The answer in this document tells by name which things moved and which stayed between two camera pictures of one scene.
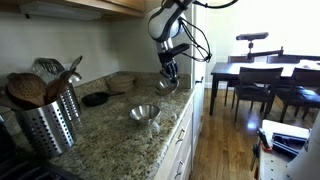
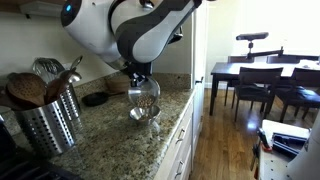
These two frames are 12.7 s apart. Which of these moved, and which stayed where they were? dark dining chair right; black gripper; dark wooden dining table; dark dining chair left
Moved: black gripper
Stayed: dark dining chair left; dark wooden dining table; dark dining chair right
